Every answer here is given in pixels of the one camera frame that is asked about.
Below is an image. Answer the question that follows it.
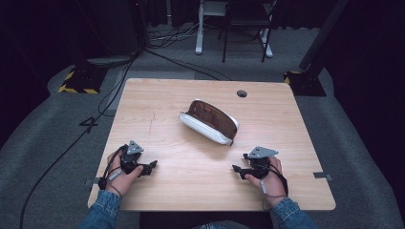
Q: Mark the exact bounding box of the person's right hand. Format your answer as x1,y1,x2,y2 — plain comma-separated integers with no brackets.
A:
244,156,288,198

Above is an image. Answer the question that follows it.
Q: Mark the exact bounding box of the left hand-held gripper cable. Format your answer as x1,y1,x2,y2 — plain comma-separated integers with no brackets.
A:
97,144,129,192

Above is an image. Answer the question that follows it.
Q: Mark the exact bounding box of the hand-held gripper cable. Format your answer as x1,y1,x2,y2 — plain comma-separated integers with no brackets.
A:
97,144,129,192
259,160,289,212

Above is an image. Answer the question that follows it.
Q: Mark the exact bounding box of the black metal chair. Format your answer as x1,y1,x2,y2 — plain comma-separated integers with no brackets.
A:
218,0,279,64

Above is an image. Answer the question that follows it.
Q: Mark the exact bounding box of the person's left hand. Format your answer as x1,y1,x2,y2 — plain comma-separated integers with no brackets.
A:
105,150,144,198

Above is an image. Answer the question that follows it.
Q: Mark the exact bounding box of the white desk frame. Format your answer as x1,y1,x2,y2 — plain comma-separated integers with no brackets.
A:
194,0,275,59

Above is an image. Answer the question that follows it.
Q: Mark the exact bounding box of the white pencil case brown lining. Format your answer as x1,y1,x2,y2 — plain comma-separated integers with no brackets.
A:
178,98,240,147

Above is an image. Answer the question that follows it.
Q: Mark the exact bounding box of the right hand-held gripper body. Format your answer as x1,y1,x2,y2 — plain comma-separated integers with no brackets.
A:
243,146,280,180

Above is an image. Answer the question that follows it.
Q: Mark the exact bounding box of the long black floor cable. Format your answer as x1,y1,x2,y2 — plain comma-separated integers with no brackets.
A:
18,47,141,229

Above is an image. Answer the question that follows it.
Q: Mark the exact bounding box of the black slanted stand pole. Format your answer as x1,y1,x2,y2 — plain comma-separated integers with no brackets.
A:
298,0,352,72

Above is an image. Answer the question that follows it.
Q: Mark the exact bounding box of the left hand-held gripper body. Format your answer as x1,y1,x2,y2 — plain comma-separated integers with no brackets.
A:
119,139,145,176

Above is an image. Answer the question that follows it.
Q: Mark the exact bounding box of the bundle of floor cables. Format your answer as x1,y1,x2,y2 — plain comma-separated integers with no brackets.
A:
144,18,233,82

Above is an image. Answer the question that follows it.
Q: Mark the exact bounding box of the right hand-held gripper cable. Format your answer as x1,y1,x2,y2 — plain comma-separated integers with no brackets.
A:
259,160,289,212

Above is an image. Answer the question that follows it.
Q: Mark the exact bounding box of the black stand base hazard tape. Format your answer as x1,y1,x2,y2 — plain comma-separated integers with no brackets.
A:
57,64,109,95
283,70,328,97

